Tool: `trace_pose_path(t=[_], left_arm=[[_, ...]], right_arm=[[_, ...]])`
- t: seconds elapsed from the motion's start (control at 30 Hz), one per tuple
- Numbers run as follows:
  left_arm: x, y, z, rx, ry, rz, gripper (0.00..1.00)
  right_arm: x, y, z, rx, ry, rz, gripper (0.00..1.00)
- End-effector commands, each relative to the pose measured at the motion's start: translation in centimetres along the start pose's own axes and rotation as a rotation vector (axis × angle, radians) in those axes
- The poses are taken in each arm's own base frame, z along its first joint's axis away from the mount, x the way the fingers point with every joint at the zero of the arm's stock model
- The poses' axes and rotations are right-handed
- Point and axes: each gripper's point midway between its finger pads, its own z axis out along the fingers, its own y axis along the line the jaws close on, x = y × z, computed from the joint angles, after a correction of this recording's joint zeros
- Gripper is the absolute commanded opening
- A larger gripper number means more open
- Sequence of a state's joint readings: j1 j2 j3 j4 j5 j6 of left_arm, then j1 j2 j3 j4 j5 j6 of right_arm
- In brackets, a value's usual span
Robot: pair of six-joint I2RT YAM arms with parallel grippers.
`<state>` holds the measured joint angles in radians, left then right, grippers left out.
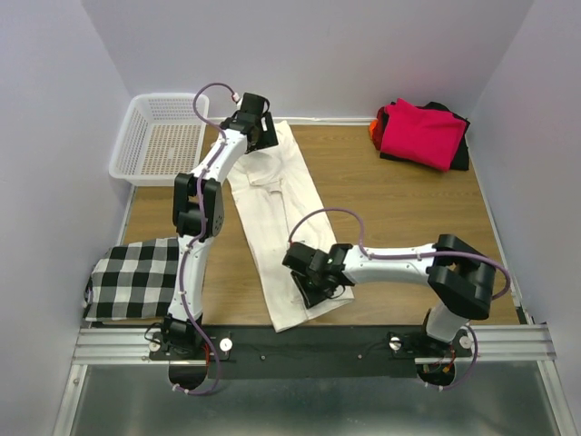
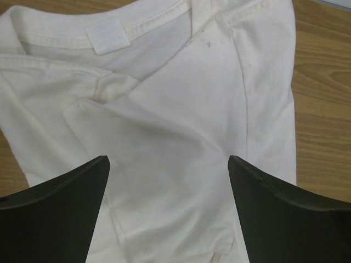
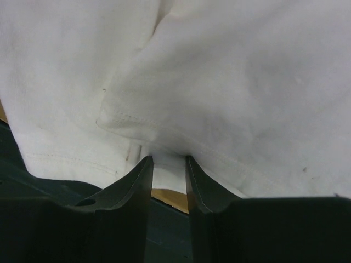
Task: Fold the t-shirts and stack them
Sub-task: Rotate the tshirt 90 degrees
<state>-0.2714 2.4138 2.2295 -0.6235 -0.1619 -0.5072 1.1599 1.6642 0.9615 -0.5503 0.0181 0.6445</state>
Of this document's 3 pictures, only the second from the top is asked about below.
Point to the white t shirt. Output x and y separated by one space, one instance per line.
168 90

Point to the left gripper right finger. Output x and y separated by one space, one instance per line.
281 222

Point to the aluminium wall edge strip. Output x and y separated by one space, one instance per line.
340 4

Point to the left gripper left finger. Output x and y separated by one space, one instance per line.
55 220

